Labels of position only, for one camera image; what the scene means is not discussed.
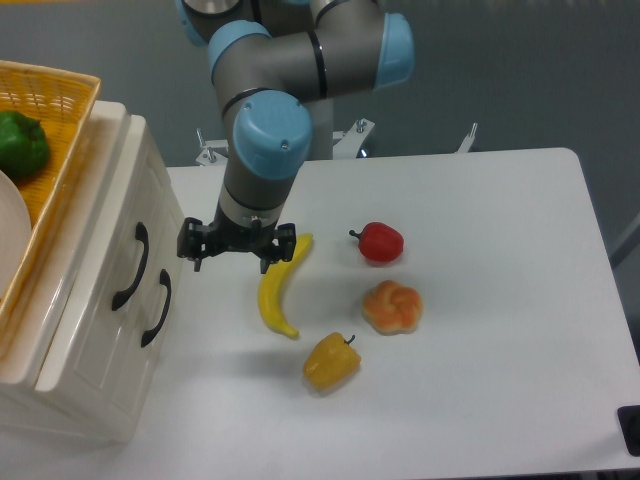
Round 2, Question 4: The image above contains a yellow woven basket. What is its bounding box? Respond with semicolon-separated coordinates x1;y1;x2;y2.
1;60;101;340

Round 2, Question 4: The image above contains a red toy bell pepper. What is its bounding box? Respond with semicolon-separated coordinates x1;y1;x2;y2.
349;222;404;263

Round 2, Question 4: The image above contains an orange toy bread roll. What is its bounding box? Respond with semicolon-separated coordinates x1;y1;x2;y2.
362;280;424;335

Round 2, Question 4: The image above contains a yellow toy banana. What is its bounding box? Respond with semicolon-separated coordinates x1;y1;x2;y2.
257;233;314;339

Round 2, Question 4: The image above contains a white plate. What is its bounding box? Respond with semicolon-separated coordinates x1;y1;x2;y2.
0;173;32;298

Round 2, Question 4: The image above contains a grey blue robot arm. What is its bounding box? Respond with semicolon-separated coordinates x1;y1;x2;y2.
176;1;415;269

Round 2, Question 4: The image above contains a white drawer cabinet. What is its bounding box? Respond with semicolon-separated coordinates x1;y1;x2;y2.
0;100;190;446

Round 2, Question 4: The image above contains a green toy bell pepper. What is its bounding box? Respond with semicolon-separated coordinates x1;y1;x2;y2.
1;110;50;180

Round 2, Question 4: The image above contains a yellow toy bell pepper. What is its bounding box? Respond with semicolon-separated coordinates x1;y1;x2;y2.
302;332;361;391

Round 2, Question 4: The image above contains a black object at edge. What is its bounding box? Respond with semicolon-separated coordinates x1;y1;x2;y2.
617;405;640;457

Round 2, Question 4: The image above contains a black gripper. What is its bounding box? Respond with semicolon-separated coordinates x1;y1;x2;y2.
177;209;297;274

